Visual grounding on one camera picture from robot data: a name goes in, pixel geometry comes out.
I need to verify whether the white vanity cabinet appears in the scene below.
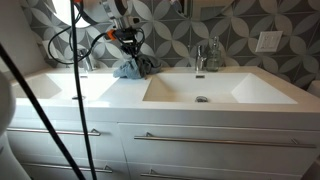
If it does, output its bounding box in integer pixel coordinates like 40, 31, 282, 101
5, 116, 320, 180

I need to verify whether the white double sink countertop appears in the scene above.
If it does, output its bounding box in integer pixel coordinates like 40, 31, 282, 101
9, 65, 320, 131

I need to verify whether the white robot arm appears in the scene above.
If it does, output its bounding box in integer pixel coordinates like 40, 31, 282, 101
82, 0, 144, 51

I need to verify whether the black hanging cable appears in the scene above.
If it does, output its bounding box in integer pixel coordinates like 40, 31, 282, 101
68, 0, 98, 180

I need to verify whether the right sink drain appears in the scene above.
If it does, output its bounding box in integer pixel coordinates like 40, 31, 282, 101
195, 96, 208, 103

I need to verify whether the sink drain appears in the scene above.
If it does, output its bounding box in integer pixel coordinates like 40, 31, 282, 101
195, 96, 208, 103
71, 96, 86, 100

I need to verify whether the lower left drawer handle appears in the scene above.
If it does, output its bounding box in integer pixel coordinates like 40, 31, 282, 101
21, 163, 113, 173

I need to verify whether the black diagonal cable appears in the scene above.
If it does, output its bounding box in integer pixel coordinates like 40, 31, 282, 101
0, 42, 86, 180

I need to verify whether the white wall outlet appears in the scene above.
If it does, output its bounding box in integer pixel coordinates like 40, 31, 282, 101
256, 31, 283, 52

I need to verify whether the left sink drain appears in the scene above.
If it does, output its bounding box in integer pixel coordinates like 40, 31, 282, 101
71, 96, 86, 100

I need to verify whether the upper left drawer handle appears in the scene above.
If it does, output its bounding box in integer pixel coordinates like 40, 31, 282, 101
5, 126, 102, 137

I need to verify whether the round mirror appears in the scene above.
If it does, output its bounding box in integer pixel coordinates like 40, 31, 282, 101
168, 0, 234, 21
47, 0, 95, 28

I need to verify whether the chrome left tap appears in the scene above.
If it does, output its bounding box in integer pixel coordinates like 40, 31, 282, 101
79, 49, 93, 72

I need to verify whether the chrome tap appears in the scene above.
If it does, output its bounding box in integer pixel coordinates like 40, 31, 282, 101
195, 45, 206, 71
79, 49, 93, 72

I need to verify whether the chrome right tap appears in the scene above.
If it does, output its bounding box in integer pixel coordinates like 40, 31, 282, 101
195, 45, 206, 71

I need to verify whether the clear glass soap dispenser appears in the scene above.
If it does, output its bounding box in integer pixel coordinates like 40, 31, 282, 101
206, 36, 221, 72

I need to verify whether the lower right drawer handle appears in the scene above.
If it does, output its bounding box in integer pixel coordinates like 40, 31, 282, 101
140, 169, 198, 180

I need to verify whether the gray blue towel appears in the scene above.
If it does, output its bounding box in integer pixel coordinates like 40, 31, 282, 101
113, 55, 162, 79

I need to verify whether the round right mirror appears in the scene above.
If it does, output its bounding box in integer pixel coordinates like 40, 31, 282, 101
168, 0, 234, 21

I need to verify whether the upper right drawer handle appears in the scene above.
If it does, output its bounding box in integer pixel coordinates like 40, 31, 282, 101
134, 132, 317, 149

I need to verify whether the black gripper orange band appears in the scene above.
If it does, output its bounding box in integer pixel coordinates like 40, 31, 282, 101
105, 27, 145, 50

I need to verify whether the round left mirror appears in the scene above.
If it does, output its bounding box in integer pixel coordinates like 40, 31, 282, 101
47, 0, 95, 28

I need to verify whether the drawer handle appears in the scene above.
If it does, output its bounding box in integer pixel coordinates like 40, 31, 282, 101
5, 126, 102, 137
134, 132, 317, 149
21, 163, 113, 173
140, 169, 198, 180

